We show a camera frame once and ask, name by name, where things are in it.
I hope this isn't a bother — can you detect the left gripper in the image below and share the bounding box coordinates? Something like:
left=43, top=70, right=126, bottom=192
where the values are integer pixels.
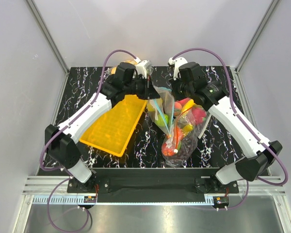
left=124, top=74, right=160, bottom=100

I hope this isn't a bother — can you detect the blue zip fruit bag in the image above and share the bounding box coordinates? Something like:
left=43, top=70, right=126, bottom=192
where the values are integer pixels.
left=146, top=86, right=175, bottom=135

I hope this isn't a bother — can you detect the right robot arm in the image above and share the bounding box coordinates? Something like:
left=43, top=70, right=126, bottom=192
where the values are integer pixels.
left=168, top=57, right=282, bottom=193

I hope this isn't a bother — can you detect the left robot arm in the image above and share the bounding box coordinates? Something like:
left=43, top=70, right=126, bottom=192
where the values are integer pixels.
left=43, top=60, right=159, bottom=192

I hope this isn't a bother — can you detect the green fake fruit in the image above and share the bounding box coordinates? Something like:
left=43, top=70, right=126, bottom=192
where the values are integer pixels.
left=155, top=114, right=169, bottom=127

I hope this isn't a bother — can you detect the banana and apples bag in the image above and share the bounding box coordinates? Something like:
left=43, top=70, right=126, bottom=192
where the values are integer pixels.
left=174, top=98, right=210, bottom=139

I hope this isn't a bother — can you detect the polka dot fruit bag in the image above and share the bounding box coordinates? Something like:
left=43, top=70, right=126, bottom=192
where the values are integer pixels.
left=107, top=58, right=142, bottom=78

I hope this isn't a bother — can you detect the grapes and orange bag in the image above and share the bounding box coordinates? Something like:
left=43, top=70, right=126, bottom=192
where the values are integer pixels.
left=162, top=119, right=198, bottom=168

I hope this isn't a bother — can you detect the yellow plastic tray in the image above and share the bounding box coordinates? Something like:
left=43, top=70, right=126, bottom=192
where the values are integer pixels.
left=80, top=95, right=146, bottom=157

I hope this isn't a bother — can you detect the right connector block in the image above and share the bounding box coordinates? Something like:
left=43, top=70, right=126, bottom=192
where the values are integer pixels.
left=213, top=196, right=229, bottom=209

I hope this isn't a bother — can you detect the connector block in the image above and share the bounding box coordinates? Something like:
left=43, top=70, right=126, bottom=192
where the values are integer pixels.
left=213, top=196, right=229, bottom=209
left=83, top=194, right=97, bottom=204

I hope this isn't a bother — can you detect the left connector block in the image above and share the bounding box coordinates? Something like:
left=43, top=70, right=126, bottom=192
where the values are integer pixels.
left=83, top=194, right=97, bottom=204

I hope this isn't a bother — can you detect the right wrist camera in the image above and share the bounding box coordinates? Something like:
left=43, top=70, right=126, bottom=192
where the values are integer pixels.
left=168, top=57, right=188, bottom=81

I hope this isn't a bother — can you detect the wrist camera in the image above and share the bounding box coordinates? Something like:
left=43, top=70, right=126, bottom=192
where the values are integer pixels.
left=168, top=57, right=188, bottom=81
left=135, top=60, right=153, bottom=79

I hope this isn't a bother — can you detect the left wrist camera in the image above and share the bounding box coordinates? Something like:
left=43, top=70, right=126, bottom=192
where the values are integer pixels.
left=135, top=60, right=153, bottom=79

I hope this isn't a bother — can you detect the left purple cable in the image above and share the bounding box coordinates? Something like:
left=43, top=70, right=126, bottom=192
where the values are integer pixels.
left=39, top=50, right=141, bottom=233

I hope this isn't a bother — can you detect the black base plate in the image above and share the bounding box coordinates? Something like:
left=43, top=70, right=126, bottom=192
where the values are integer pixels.
left=67, top=168, right=239, bottom=205

